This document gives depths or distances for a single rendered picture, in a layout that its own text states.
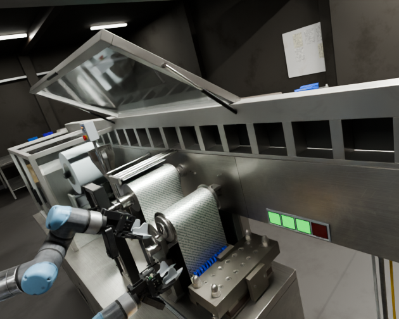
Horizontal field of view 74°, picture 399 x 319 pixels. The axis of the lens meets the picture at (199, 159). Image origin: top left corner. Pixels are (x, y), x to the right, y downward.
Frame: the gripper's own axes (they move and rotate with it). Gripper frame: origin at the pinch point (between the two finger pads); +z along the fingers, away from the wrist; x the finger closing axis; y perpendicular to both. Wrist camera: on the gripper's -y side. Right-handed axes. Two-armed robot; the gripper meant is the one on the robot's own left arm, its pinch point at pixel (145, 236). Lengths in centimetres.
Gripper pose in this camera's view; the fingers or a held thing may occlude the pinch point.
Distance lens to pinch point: 109.0
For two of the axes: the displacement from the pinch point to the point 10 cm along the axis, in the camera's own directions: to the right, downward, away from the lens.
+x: -6.5, -0.7, 7.6
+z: 7.1, 3.0, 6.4
